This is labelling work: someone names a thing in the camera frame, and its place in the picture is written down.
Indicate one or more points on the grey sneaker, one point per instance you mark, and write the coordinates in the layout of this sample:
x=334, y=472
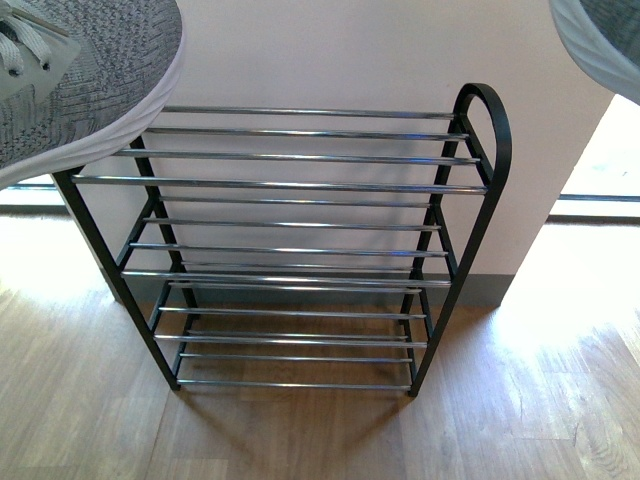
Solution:
x=82, y=79
x=602, y=38

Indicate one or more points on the black metal shoe rack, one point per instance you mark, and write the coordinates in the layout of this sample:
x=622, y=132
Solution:
x=295, y=247

